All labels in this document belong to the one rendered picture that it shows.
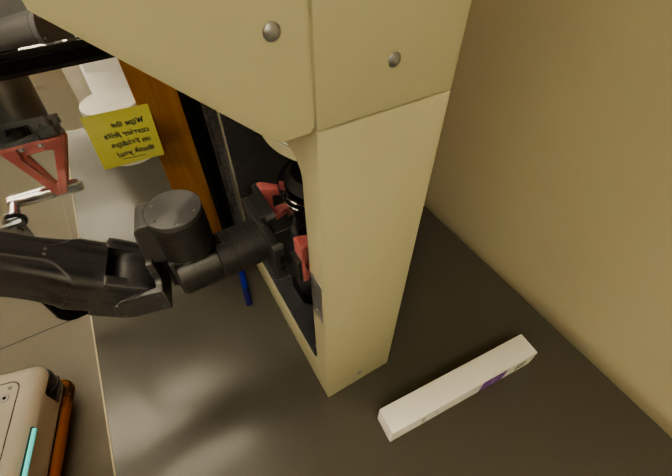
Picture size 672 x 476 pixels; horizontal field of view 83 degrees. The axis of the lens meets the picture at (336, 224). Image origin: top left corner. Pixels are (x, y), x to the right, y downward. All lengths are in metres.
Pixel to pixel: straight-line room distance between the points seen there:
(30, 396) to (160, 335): 0.97
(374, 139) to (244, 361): 0.49
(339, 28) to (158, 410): 0.59
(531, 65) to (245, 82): 0.52
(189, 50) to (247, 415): 0.54
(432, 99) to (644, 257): 0.45
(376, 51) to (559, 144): 0.46
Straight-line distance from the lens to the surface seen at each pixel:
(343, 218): 0.31
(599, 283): 0.72
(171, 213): 0.42
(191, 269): 0.46
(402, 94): 0.27
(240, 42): 0.20
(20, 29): 0.58
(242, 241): 0.47
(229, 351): 0.69
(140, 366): 0.73
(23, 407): 1.66
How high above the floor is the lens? 1.54
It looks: 47 degrees down
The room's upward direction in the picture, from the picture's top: straight up
